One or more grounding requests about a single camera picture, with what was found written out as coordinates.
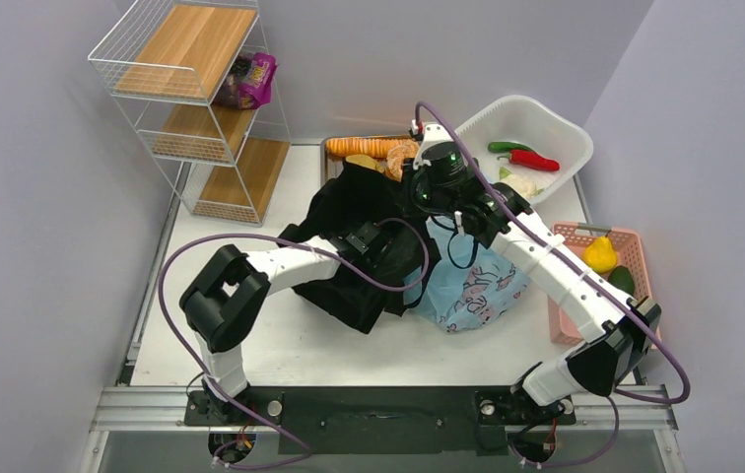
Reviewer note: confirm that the white wire wooden shelf rack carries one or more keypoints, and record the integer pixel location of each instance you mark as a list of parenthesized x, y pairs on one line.
[(165, 63)]

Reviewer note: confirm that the red chili pepper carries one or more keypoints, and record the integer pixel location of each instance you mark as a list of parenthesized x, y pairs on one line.
[(532, 160)]

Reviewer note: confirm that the blue printed plastic bag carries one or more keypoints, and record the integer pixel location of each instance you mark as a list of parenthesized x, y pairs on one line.
[(469, 287)]

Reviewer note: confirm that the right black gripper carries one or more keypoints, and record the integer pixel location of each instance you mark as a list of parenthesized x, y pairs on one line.
[(415, 175)]

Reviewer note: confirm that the yellow pear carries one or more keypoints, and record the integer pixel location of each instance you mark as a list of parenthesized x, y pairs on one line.
[(600, 255)]

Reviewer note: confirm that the steel tray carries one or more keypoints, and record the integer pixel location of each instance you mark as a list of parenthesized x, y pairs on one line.
[(331, 166)]

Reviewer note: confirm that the dark green avocado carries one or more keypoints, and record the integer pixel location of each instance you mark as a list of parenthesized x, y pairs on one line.
[(622, 281)]

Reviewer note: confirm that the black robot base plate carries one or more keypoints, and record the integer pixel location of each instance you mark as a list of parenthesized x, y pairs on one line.
[(402, 419)]

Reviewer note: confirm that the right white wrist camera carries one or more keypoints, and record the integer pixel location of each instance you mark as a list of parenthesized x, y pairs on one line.
[(427, 135)]

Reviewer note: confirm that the black fabric tote bag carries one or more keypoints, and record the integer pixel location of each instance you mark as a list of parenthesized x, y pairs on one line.
[(361, 212)]

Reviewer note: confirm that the row of orange crackers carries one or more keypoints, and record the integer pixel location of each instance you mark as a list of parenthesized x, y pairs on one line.
[(374, 147)]

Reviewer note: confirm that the green chili pepper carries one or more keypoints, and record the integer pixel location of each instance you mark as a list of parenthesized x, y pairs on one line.
[(498, 147)]

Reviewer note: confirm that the white cauliflower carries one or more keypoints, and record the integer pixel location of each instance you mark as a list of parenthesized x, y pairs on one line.
[(523, 186)]

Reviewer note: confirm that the brown bread slice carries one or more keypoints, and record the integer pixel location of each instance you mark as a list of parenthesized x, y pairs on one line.
[(365, 161)]

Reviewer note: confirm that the pink plastic basket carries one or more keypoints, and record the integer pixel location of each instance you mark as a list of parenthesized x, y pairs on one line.
[(628, 247)]

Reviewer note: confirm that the purple snack packet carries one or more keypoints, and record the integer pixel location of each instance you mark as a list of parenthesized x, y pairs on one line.
[(248, 84)]

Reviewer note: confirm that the white plastic basin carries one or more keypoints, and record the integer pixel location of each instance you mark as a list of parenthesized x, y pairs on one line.
[(521, 120)]

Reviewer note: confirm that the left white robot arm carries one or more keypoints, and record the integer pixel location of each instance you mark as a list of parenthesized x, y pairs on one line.
[(223, 301)]

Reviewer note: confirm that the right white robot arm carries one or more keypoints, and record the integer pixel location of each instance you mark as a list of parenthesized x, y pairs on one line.
[(514, 249)]

